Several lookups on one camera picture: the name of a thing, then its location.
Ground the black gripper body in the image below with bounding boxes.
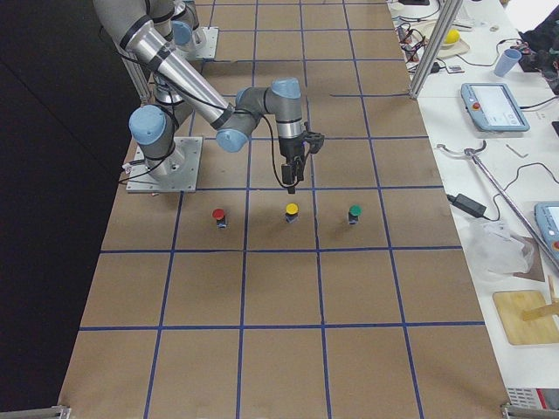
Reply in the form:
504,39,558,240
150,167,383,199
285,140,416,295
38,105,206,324
279,135,306,183

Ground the yellow push button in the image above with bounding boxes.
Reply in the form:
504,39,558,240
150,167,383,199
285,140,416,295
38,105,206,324
285,203,299,223

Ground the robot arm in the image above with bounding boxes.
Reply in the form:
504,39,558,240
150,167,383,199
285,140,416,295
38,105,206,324
93,1,312,193
171,1,206,50

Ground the green push button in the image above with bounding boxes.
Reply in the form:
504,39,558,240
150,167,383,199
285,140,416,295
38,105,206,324
348,204,362,225

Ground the red push button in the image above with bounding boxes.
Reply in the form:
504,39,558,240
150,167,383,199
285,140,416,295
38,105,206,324
211,208,228,229

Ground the black power adapter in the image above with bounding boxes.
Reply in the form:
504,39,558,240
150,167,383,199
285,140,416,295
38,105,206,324
447,194,487,218

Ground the beige tray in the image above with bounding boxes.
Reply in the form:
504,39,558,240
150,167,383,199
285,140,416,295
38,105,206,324
411,22,470,58

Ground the metal walking cane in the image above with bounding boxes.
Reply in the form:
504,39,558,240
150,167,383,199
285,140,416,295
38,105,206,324
435,140,558,270

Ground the yellow ball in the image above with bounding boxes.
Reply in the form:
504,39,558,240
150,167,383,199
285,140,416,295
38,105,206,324
443,29,460,48

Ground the upper teach pendant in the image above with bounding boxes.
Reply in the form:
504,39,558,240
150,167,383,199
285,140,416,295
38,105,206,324
460,83,530,133

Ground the teach pendant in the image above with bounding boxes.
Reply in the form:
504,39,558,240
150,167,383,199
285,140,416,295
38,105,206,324
460,83,530,133
534,201,558,270

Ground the clear plastic bag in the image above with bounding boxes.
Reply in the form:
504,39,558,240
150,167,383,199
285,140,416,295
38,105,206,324
459,219,535,282

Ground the blue plastic cup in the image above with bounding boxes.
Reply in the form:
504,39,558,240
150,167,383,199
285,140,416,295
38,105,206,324
493,48,522,77

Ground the wooden cutting board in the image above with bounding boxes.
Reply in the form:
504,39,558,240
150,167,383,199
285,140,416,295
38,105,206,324
493,291,558,346

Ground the lower teach pendant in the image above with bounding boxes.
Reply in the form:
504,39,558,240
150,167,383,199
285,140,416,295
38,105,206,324
534,201,558,270

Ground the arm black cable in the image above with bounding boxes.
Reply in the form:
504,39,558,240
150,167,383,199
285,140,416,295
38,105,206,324
261,113,315,189

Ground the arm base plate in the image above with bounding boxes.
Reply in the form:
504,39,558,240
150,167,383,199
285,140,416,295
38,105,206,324
126,136,204,194
175,27,218,61

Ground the aluminium side post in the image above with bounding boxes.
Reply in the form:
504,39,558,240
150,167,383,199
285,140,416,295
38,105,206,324
409,0,462,100

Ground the right corner metal bracket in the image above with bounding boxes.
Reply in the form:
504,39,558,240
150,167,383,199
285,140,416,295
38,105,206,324
500,403,559,419

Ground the corner metal bracket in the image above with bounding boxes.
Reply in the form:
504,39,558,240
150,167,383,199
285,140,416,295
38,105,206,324
0,405,72,419
500,403,559,419

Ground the left corner metal bracket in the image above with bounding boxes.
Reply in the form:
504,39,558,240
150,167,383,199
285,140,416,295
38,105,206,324
0,405,72,419

